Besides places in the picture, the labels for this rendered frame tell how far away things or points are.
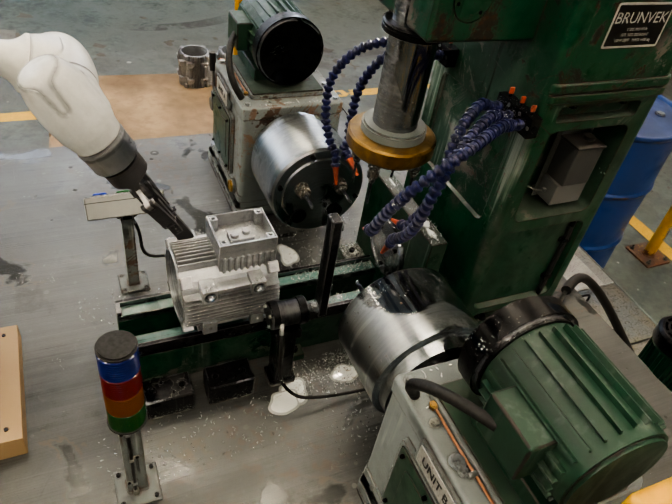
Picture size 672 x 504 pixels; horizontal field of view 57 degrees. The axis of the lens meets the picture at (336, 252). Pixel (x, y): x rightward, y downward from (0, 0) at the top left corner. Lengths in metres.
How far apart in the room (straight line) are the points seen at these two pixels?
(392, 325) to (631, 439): 0.46
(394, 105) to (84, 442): 0.89
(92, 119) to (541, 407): 0.80
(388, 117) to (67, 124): 0.56
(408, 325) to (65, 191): 1.19
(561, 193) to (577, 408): 0.66
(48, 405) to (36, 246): 0.51
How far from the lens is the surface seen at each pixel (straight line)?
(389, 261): 1.45
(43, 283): 1.67
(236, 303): 1.26
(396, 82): 1.16
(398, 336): 1.10
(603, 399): 0.84
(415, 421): 0.98
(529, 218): 1.36
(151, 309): 1.40
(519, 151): 1.22
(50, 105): 1.06
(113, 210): 1.44
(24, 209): 1.91
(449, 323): 1.11
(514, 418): 0.82
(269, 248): 1.24
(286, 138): 1.53
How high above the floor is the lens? 1.94
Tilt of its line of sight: 41 degrees down
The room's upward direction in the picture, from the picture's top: 10 degrees clockwise
